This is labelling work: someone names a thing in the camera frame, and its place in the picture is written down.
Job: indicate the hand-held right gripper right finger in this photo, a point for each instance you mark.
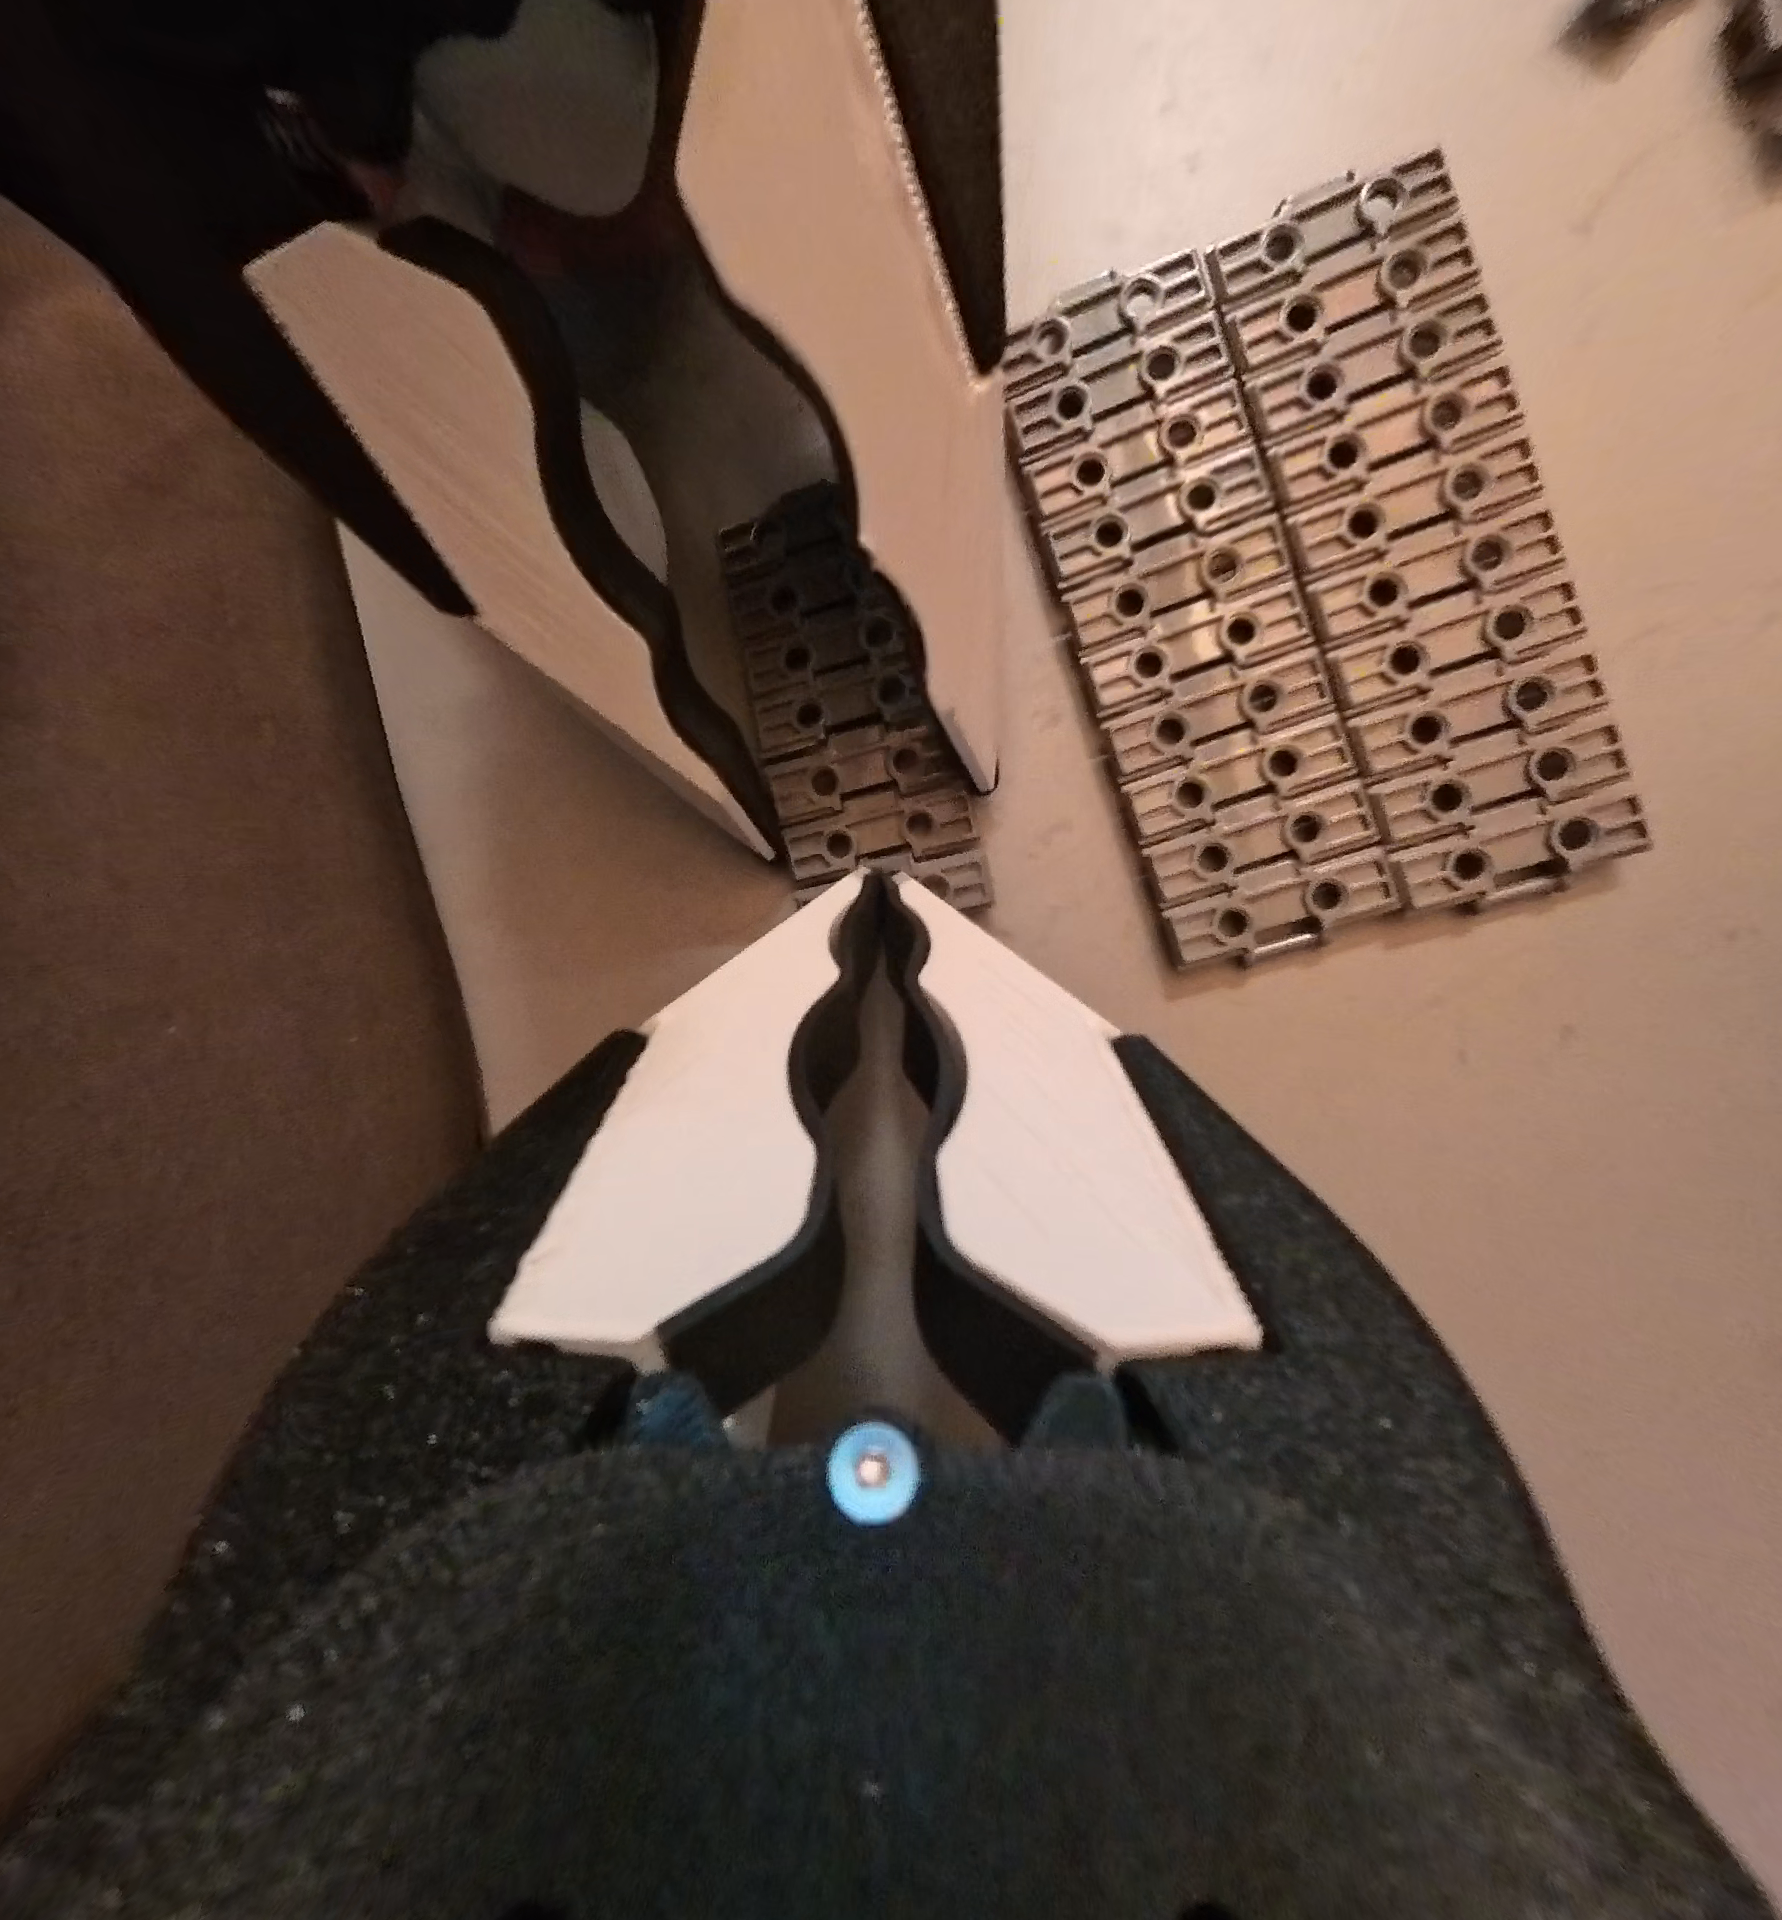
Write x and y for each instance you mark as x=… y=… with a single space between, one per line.
x=1087 y=1184

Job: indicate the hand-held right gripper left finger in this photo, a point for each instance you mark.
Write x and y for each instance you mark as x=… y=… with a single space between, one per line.
x=666 y=1184

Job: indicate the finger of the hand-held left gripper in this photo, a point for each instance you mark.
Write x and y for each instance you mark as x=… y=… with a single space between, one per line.
x=441 y=421
x=860 y=300

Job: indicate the short dark grey track strip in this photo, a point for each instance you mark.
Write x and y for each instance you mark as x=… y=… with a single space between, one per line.
x=830 y=720

